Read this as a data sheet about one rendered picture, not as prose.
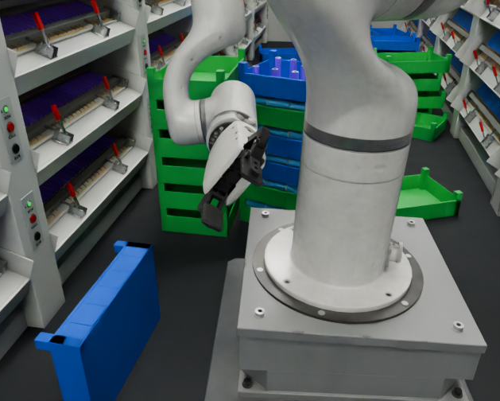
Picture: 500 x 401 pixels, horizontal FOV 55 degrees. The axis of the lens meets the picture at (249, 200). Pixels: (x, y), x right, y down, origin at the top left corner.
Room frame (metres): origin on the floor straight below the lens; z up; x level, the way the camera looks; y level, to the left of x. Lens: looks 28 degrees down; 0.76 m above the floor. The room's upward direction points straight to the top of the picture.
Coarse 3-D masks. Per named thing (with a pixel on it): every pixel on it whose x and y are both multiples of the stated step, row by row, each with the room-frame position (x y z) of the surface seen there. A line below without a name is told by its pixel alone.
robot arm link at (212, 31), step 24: (192, 0) 0.85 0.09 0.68; (216, 0) 0.83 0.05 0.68; (240, 0) 0.85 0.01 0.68; (216, 24) 0.82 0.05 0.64; (240, 24) 0.83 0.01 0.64; (192, 48) 0.81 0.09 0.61; (216, 48) 0.83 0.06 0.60; (168, 72) 0.80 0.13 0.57; (192, 72) 0.85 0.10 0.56; (168, 96) 0.79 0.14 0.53; (168, 120) 0.78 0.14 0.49; (192, 120) 0.77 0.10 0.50; (192, 144) 0.79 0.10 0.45
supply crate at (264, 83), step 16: (240, 64) 1.29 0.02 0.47; (256, 64) 1.38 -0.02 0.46; (272, 64) 1.44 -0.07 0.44; (288, 64) 1.43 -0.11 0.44; (240, 80) 1.29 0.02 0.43; (256, 80) 1.26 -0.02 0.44; (272, 80) 1.24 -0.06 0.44; (288, 80) 1.22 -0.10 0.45; (304, 80) 1.20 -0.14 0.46; (272, 96) 1.24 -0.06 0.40; (288, 96) 1.22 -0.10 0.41; (304, 96) 1.20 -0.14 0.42
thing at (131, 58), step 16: (128, 0) 1.50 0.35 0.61; (144, 0) 1.59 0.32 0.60; (144, 16) 1.58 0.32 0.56; (144, 32) 1.57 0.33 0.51; (128, 48) 1.51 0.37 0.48; (128, 64) 1.51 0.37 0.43; (144, 96) 1.51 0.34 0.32; (144, 112) 1.50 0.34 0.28; (128, 128) 1.51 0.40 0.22; (144, 128) 1.50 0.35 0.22; (144, 176) 1.51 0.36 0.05
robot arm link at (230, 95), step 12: (228, 84) 0.85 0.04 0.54; (240, 84) 0.85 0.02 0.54; (216, 96) 0.81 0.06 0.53; (228, 96) 0.80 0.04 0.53; (240, 96) 0.80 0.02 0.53; (252, 96) 0.84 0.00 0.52; (204, 108) 0.78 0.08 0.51; (216, 108) 0.77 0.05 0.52; (228, 108) 0.75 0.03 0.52; (240, 108) 0.76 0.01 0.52; (252, 108) 0.79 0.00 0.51; (204, 120) 0.77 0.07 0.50; (204, 132) 0.77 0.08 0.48
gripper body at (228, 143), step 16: (224, 128) 0.71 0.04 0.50; (240, 128) 0.67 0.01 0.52; (208, 144) 0.71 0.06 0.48; (224, 144) 0.66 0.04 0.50; (240, 144) 0.62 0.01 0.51; (208, 160) 0.69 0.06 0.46; (224, 160) 0.63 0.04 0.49; (240, 160) 0.62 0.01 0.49; (208, 176) 0.64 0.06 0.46; (224, 176) 0.62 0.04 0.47; (240, 176) 0.62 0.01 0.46; (224, 192) 0.63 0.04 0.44; (240, 192) 0.62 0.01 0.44
